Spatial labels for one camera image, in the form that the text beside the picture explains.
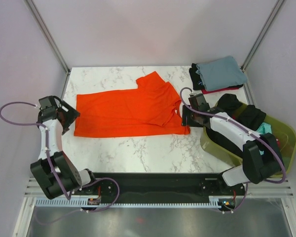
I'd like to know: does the orange t shirt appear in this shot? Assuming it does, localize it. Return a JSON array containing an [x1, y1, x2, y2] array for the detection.
[[74, 72, 190, 138]]

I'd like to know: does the black t shirt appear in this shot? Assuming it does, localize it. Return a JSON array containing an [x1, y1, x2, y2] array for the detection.
[[206, 93, 266, 158], [189, 63, 205, 90]]

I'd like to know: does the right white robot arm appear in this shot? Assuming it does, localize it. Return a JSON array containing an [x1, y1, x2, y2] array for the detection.
[[181, 98, 286, 195]]

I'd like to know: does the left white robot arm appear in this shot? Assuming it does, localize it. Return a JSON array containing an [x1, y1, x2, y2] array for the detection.
[[30, 96, 98, 199]]

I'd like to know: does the red folded t shirt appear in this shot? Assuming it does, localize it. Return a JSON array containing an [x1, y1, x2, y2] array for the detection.
[[201, 85, 243, 94]]

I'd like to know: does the black folded t shirt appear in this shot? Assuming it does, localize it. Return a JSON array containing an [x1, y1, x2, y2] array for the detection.
[[189, 63, 205, 90]]

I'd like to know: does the grey-blue folded t shirt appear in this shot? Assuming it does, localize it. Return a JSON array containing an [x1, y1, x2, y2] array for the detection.
[[196, 56, 247, 91]]

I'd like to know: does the teal t shirt in bin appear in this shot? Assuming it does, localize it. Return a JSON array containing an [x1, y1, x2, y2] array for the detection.
[[256, 122, 272, 135]]

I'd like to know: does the green plastic bin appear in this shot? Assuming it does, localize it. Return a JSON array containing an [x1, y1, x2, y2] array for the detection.
[[200, 115, 296, 174]]

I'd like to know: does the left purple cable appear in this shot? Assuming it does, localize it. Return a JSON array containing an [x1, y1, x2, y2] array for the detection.
[[0, 101, 120, 213]]

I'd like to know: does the purple cable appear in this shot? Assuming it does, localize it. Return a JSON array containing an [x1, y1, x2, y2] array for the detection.
[[0, 101, 120, 213], [180, 87, 287, 214]]

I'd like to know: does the left aluminium frame post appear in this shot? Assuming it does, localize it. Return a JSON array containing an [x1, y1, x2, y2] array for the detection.
[[23, 0, 72, 75]]

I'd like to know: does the aluminium frame post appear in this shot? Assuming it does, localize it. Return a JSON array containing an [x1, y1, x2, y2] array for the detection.
[[241, 0, 286, 72], [23, 0, 72, 75]]

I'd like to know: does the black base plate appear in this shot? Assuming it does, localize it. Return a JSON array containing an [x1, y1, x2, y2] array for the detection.
[[75, 173, 245, 205]]

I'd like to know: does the white slotted cable duct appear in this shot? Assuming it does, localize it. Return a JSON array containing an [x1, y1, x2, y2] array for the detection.
[[35, 197, 221, 208]]

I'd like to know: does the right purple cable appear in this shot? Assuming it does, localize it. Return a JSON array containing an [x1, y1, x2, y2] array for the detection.
[[180, 87, 287, 214]]

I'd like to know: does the aluminium rail bar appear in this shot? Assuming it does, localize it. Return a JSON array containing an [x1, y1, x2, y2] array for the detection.
[[23, 176, 294, 198]]

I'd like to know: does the right aluminium frame post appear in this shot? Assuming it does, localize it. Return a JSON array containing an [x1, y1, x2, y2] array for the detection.
[[241, 0, 286, 72]]

